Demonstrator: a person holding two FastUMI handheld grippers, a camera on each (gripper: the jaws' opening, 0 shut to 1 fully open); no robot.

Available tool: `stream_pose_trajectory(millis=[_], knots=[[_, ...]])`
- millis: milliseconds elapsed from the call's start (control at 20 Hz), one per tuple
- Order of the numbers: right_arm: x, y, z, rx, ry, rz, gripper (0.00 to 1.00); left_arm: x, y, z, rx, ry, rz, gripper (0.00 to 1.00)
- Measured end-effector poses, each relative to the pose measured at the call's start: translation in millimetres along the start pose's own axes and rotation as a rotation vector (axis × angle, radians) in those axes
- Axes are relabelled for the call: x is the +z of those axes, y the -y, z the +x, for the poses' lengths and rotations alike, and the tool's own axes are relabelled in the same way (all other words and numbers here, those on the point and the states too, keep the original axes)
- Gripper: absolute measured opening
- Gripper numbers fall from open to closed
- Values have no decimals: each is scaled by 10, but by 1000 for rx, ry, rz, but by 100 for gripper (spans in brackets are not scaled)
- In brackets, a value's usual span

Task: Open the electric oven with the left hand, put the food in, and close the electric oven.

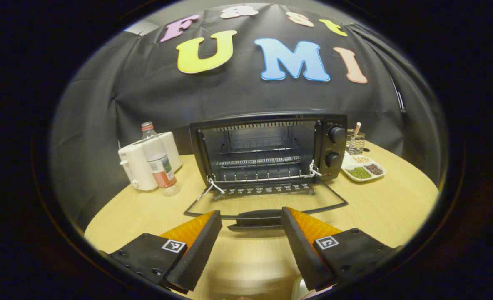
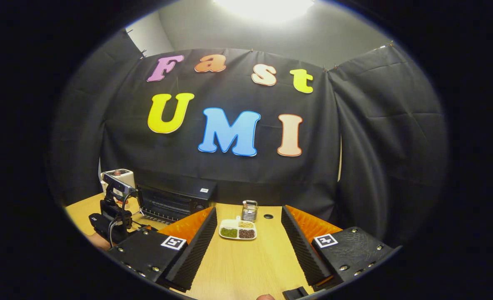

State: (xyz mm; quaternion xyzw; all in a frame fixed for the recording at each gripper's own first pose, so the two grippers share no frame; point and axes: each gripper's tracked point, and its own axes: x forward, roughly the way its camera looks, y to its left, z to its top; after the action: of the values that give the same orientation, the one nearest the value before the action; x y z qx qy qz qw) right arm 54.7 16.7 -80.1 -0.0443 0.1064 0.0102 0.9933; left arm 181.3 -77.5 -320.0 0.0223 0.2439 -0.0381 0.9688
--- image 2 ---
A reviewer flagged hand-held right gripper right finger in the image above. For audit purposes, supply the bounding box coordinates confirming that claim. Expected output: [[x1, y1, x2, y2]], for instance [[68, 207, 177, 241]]
[[281, 205, 397, 292]]

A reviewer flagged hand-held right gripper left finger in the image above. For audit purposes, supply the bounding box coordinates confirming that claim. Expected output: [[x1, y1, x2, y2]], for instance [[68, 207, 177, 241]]
[[105, 206, 218, 292]]

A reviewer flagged black electric oven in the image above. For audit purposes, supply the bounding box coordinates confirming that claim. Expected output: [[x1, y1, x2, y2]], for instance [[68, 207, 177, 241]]
[[136, 180, 218, 225]]

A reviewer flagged white toaster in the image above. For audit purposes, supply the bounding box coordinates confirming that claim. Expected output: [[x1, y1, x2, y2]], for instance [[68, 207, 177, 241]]
[[101, 168, 136, 193]]

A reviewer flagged white divided dish with beans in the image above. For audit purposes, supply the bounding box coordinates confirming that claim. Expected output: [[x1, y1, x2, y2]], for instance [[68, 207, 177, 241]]
[[219, 216, 257, 240]]

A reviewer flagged black backdrop cloth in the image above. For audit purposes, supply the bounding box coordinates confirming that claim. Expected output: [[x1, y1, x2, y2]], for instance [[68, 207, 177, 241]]
[[49, 29, 449, 246]]

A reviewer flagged large ceiling light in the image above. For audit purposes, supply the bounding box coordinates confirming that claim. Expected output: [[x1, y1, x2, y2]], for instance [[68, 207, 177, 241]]
[[213, 0, 316, 23]]

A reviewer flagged glass jar with metal frame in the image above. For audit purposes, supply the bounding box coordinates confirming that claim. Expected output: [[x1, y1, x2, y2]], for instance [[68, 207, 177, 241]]
[[242, 200, 259, 222]]

